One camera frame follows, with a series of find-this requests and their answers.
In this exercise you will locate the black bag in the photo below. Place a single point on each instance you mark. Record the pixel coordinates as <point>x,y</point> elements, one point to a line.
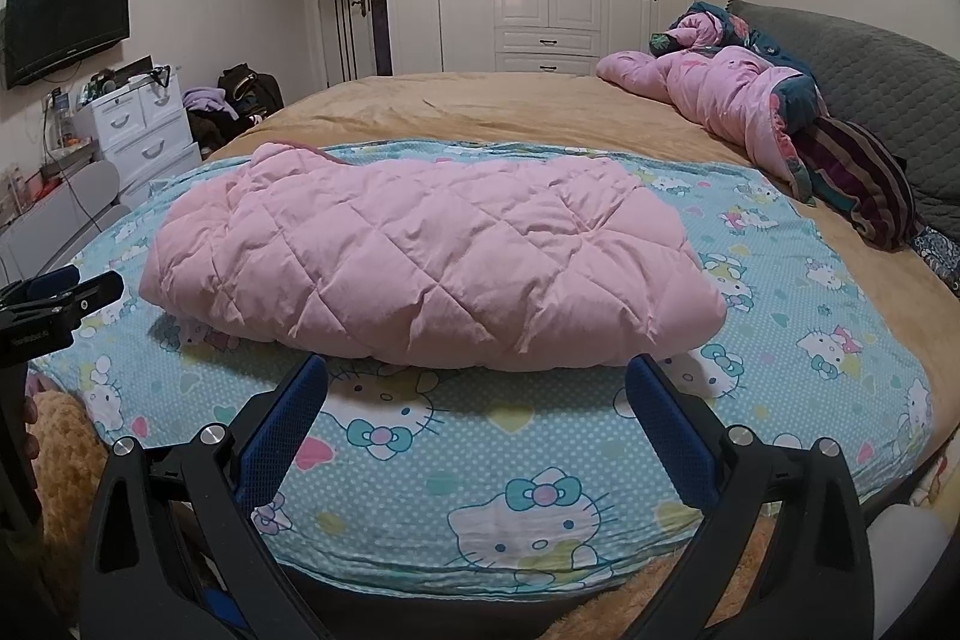
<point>251,85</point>

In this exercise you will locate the white drawer cabinet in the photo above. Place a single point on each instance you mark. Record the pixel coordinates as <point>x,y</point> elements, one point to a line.
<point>142,138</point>

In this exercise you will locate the blue cartoon print blanket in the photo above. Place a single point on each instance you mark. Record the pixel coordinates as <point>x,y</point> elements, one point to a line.
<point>487,445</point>

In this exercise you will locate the tan bed sheet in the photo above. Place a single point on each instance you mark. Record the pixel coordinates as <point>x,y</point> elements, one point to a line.
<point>487,100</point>

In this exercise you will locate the dark clothes pile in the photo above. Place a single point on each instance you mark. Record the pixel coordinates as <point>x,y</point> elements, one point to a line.
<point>210,126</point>

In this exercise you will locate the purple clothes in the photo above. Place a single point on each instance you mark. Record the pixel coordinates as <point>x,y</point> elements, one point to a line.
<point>206,99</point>

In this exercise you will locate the grey quilted headboard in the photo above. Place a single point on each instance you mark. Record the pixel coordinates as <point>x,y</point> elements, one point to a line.
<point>885,70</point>

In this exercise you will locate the blue printed cloth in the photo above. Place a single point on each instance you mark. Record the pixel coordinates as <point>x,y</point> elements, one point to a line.
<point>221,614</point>

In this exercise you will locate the pink quilted jacket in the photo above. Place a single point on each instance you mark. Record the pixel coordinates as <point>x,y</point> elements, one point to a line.
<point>420,257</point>

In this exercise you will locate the grey chair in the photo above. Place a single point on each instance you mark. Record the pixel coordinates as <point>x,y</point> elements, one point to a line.
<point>67,197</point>

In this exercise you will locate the black television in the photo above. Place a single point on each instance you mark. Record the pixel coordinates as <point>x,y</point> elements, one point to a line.
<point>67,21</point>

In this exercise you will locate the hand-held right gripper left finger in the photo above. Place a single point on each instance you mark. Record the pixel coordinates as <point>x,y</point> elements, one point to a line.
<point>281,430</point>

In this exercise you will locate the pink floral comforter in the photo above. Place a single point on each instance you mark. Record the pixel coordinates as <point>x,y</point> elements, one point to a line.
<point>720,85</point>

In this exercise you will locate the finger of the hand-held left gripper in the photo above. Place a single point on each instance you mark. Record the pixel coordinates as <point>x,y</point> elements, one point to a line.
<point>90,295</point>
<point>52,281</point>

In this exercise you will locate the dark striped pillow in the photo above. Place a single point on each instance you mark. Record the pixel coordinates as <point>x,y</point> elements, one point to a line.
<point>855,175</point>

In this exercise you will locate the brown fuzzy blanket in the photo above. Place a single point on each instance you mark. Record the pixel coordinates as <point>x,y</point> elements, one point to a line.
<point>67,460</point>

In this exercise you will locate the person's left hand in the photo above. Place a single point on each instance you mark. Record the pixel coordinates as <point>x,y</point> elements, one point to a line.
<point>31,430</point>

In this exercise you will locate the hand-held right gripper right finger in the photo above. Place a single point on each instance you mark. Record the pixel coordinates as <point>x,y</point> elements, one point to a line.
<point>671,430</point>

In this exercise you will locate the dark floral pillow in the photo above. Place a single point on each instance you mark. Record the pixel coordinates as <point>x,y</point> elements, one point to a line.
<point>937,254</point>

